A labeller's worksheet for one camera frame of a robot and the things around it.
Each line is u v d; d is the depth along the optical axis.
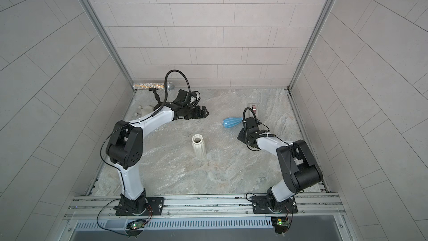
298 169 0.44
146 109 1.02
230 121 0.94
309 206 0.72
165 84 0.71
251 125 0.72
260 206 0.71
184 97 0.74
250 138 0.67
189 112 0.79
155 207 0.71
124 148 0.49
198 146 0.75
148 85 0.88
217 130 0.96
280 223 0.68
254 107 1.02
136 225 0.65
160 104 1.00
